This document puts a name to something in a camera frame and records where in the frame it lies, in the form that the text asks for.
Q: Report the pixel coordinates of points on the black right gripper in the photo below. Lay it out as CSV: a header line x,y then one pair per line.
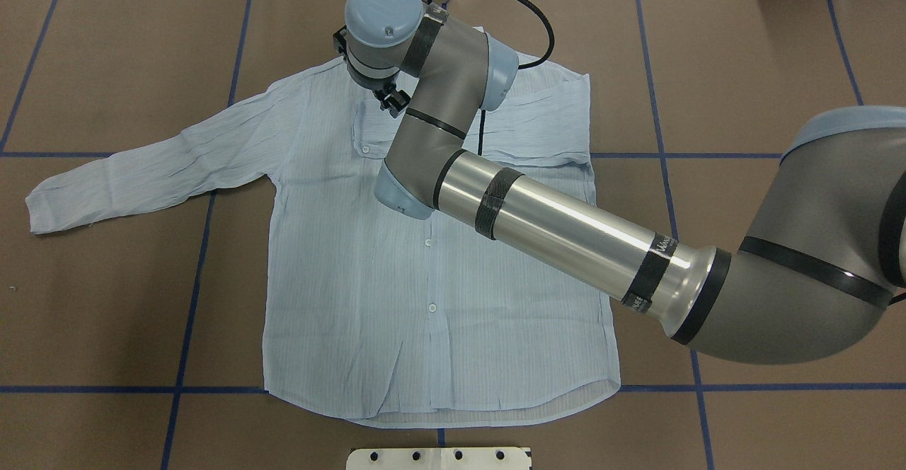
x,y
390,98

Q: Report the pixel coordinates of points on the light blue button-up shirt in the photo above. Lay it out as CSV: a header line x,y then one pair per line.
x,y
371,316

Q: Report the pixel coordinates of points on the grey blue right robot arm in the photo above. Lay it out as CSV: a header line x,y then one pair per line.
x,y
816,271

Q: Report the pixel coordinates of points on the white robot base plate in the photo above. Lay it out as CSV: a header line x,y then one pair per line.
x,y
441,458

